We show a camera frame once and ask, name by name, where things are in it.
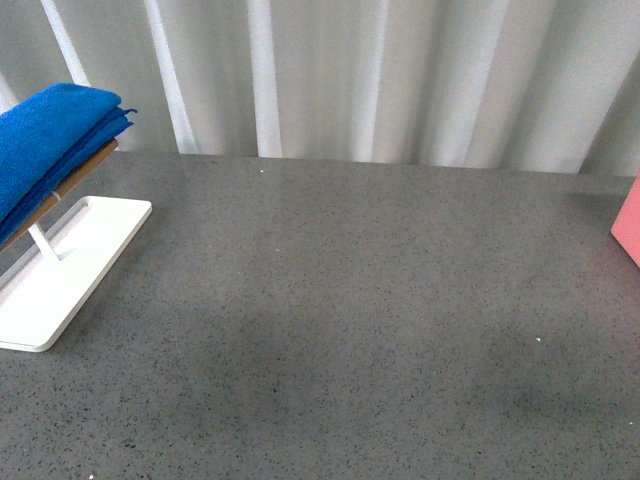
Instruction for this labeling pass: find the blue microfiber cloth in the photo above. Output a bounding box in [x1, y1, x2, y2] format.
[1, 83, 132, 242]

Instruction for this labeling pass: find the white pleated curtain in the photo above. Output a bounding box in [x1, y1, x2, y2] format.
[1, 1, 639, 175]

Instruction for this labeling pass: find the white towel rack stand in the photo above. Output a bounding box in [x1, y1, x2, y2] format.
[1, 139, 152, 352]

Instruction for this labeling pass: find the pink box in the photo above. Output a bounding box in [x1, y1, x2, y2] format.
[611, 175, 640, 266]

